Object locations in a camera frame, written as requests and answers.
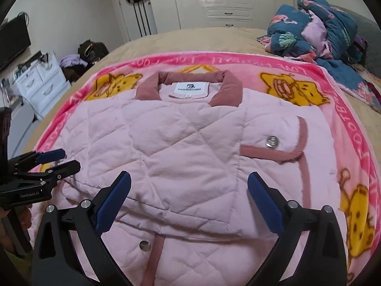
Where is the black wall television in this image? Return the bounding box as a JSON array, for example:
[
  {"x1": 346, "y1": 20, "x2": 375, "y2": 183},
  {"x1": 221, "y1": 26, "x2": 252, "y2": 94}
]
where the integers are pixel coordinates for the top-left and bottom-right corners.
[{"x1": 0, "y1": 13, "x2": 31, "y2": 72}]

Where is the bed with tan bedspread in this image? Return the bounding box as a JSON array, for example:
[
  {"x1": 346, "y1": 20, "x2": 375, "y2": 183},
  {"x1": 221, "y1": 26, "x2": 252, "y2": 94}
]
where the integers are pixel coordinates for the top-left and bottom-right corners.
[{"x1": 27, "y1": 27, "x2": 381, "y2": 143}]

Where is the grey quilted headboard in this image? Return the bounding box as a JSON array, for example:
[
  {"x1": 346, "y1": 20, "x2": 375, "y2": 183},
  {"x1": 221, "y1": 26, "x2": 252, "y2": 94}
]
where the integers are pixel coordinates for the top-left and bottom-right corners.
[{"x1": 330, "y1": 4, "x2": 381, "y2": 72}]

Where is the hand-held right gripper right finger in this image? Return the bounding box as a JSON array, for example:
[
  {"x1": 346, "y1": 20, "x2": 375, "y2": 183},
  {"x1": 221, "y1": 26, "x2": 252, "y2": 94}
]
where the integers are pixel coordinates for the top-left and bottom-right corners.
[{"x1": 248, "y1": 171, "x2": 347, "y2": 286}]

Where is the purple striped cloth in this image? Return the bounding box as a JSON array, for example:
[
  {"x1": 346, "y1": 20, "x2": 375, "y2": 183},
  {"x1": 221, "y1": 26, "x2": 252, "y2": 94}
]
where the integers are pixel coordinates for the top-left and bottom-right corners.
[{"x1": 354, "y1": 34, "x2": 368, "y2": 63}]

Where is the purple clothes pile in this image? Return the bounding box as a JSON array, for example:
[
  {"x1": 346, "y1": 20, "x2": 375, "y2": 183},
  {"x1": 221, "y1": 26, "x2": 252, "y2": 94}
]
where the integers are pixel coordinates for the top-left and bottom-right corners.
[{"x1": 60, "y1": 54, "x2": 88, "y2": 69}]

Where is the pink quilted jacket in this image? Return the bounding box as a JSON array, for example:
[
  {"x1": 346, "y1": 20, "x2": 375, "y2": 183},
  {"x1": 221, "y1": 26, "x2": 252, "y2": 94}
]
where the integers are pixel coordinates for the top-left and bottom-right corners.
[{"x1": 30, "y1": 71, "x2": 347, "y2": 286}]

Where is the white door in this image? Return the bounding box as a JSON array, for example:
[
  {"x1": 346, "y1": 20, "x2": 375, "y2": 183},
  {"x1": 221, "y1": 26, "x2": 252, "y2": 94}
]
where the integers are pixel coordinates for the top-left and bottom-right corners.
[{"x1": 117, "y1": 0, "x2": 158, "y2": 41}]

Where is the white wardrobe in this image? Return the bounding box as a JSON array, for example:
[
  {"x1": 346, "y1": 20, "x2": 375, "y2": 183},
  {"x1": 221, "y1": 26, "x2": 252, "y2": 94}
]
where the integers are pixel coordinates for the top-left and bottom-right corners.
[{"x1": 146, "y1": 0, "x2": 295, "y2": 32}]

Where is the person's left hand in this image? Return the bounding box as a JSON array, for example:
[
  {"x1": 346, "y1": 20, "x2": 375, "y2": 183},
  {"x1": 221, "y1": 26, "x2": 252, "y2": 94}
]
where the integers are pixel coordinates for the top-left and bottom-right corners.
[{"x1": 0, "y1": 205, "x2": 33, "y2": 251}]

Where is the pink printed blanket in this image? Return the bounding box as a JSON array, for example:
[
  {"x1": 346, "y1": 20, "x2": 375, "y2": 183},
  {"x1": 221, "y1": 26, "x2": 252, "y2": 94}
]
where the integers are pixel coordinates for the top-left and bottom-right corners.
[{"x1": 30, "y1": 51, "x2": 381, "y2": 286}]

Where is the dark brown bag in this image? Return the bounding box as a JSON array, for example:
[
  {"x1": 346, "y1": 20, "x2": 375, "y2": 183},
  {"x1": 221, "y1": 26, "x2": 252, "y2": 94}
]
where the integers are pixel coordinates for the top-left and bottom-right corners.
[{"x1": 78, "y1": 40, "x2": 109, "y2": 63}]

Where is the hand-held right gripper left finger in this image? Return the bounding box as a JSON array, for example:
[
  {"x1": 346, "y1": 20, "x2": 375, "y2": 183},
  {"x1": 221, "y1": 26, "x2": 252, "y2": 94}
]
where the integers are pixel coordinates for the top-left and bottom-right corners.
[{"x1": 31, "y1": 170, "x2": 132, "y2": 286}]

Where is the red and yellow cloth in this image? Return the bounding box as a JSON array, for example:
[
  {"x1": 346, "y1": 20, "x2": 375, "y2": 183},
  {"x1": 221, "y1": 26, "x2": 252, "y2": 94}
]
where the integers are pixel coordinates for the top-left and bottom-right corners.
[{"x1": 361, "y1": 66, "x2": 381, "y2": 96}]

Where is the white drawer cabinet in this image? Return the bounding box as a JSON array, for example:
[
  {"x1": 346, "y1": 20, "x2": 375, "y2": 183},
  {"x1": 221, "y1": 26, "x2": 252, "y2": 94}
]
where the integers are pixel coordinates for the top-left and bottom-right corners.
[{"x1": 15, "y1": 52, "x2": 72, "y2": 117}]

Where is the blue floral quilt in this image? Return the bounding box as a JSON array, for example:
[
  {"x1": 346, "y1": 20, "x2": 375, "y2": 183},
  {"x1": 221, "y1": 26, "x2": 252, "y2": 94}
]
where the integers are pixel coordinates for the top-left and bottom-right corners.
[{"x1": 256, "y1": 0, "x2": 381, "y2": 114}]

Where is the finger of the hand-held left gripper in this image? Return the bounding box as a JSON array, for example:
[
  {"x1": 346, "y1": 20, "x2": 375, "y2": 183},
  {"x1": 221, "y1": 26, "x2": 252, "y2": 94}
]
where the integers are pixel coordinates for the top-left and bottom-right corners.
[
  {"x1": 18, "y1": 160, "x2": 81, "y2": 186},
  {"x1": 9, "y1": 148, "x2": 66, "y2": 171}
]

